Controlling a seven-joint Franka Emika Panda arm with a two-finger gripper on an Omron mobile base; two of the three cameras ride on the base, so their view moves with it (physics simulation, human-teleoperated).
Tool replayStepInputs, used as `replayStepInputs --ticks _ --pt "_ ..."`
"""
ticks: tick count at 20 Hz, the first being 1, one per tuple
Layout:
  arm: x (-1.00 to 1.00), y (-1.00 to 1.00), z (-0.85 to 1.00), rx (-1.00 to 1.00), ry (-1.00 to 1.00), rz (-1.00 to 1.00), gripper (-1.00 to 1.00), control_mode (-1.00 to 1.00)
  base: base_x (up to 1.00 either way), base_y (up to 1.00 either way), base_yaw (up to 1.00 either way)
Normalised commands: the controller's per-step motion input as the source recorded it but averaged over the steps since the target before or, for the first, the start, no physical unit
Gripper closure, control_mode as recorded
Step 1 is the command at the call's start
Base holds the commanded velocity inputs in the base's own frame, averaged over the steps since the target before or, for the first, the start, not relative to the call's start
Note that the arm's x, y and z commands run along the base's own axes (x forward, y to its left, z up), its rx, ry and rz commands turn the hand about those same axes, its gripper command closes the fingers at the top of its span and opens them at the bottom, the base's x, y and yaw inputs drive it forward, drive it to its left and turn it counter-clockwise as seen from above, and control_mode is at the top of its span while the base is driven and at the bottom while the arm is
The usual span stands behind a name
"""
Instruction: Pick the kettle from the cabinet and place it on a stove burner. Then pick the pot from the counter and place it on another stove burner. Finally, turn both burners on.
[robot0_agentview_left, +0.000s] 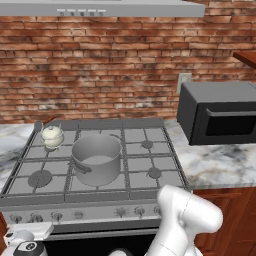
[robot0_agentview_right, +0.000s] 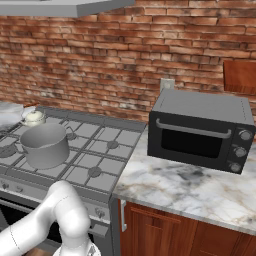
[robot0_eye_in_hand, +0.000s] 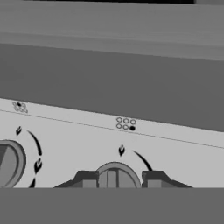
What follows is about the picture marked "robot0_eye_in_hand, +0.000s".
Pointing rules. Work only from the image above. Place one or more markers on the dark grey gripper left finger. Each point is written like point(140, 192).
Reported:
point(86, 178)

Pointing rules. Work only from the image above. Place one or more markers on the grey stove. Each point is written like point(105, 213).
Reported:
point(116, 87)

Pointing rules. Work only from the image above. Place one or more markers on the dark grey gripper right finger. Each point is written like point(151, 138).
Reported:
point(154, 178)

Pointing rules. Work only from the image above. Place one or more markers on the grey stove knob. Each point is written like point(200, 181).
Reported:
point(10, 163)
point(118, 175)

